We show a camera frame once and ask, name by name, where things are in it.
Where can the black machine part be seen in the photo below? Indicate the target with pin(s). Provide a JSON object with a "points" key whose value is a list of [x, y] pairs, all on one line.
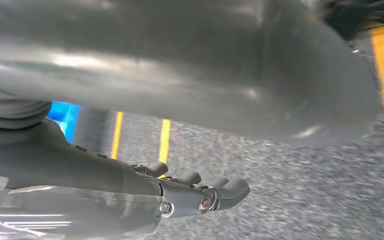
{"points": [[351, 13]]}

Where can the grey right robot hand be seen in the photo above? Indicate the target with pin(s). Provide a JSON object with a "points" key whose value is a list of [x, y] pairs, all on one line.
{"points": [[178, 73]]}

